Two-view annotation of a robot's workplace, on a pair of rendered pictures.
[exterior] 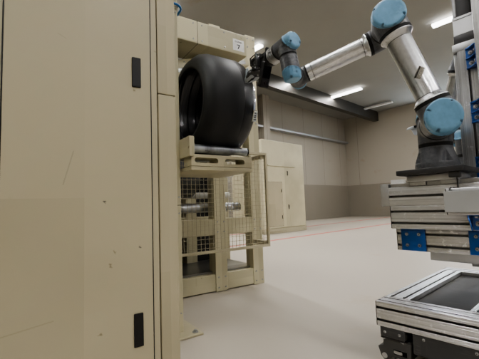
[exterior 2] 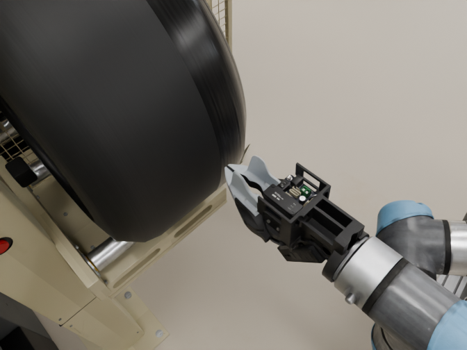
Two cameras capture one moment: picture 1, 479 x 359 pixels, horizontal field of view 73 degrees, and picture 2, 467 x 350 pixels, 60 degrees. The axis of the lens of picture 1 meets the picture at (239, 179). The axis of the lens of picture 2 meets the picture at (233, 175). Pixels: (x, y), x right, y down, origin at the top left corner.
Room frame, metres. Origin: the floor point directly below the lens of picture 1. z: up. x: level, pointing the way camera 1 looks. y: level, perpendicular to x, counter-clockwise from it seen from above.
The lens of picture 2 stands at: (1.26, 0.00, 1.71)
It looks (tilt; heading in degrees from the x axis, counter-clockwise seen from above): 59 degrees down; 349
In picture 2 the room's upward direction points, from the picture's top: straight up
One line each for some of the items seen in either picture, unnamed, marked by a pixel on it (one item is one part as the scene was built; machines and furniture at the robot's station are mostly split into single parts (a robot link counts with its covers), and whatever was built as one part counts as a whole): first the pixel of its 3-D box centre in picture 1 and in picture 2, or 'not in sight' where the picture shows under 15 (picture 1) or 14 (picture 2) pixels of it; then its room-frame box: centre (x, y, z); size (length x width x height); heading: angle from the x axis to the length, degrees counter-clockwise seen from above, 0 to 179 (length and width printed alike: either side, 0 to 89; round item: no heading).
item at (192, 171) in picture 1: (207, 172); (126, 196); (1.80, 0.18, 0.80); 0.37 x 0.36 x 0.02; 33
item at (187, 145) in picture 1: (176, 152); (50, 223); (1.70, 0.33, 0.90); 0.40 x 0.03 x 0.10; 33
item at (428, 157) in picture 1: (436, 156); not in sight; (1.24, -0.76, 0.77); 0.15 x 0.15 x 0.10
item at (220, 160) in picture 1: (219, 162); (158, 227); (1.68, 0.10, 0.83); 0.36 x 0.09 x 0.06; 123
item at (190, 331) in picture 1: (166, 330); (121, 332); (1.64, 0.38, 0.01); 0.27 x 0.27 x 0.02; 33
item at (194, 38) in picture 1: (199, 43); not in sight; (2.11, 0.24, 1.71); 0.61 x 0.25 x 0.15; 123
